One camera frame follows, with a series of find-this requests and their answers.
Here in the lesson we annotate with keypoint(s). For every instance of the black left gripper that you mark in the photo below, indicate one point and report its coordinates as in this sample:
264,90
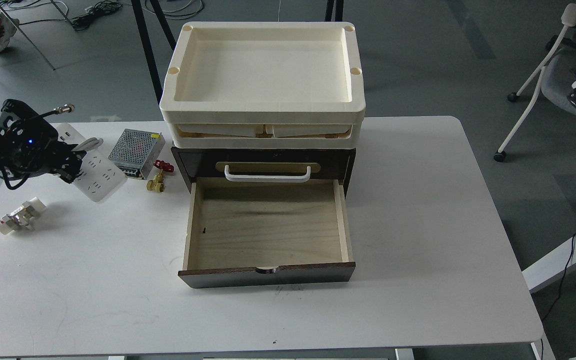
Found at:
31,146

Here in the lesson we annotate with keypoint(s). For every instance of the white power strip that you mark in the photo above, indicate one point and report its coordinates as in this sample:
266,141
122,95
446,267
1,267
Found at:
98,177

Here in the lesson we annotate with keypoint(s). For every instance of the metal mesh power supply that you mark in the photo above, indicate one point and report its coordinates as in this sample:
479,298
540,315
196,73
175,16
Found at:
136,151

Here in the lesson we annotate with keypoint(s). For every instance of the white plug adapter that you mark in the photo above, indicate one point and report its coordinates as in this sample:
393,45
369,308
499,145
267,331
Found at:
22,217

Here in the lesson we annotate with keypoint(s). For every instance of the cream stacked plastic tray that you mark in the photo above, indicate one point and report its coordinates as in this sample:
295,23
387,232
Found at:
264,86

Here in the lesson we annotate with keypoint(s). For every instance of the open wooden drawer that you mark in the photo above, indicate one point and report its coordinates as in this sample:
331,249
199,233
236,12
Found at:
253,234

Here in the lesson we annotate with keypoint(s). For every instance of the white office chair base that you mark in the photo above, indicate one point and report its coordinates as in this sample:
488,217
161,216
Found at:
533,100

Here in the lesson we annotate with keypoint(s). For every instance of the brass valve red handle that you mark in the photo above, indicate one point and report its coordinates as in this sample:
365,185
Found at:
156,184

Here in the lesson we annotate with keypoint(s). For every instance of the white drawer handle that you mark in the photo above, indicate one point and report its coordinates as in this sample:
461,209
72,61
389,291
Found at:
267,178

